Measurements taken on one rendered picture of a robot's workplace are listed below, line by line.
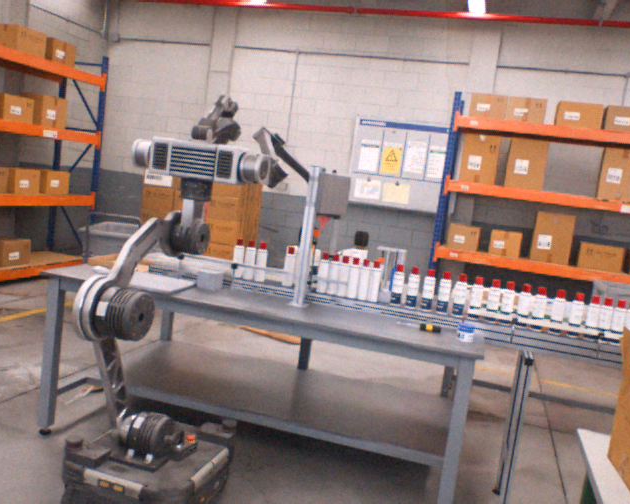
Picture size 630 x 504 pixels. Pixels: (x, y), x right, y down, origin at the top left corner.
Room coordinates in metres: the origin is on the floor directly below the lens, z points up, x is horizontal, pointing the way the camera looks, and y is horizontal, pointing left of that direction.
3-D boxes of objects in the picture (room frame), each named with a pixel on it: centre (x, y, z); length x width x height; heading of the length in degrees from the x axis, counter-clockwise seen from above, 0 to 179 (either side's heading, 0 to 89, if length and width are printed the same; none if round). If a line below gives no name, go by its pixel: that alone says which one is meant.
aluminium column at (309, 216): (2.95, 0.05, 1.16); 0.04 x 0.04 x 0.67; 76
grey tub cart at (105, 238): (5.35, 1.65, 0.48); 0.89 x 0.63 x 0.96; 3
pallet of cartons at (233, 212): (6.86, 1.30, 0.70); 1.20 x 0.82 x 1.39; 80
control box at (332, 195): (2.99, -0.03, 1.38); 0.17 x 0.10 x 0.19; 131
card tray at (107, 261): (3.35, 1.02, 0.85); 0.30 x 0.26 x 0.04; 76
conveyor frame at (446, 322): (3.10, 0.05, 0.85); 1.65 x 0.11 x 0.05; 76
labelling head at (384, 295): (3.09, -0.38, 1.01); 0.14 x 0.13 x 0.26; 76
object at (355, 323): (3.32, 0.13, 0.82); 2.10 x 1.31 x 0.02; 76
